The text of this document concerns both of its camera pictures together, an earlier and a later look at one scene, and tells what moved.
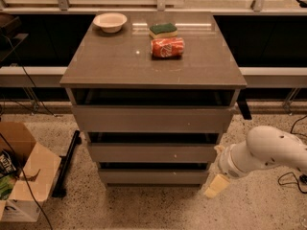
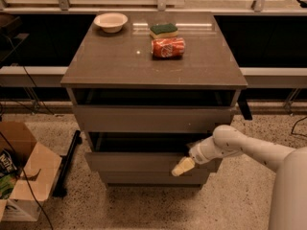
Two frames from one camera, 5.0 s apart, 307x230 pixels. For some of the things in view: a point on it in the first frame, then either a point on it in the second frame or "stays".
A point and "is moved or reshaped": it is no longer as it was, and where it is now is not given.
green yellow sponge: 162,31 stays
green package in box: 7,185 stays
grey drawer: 151,152 is moved or reshaped
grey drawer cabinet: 153,92 stays
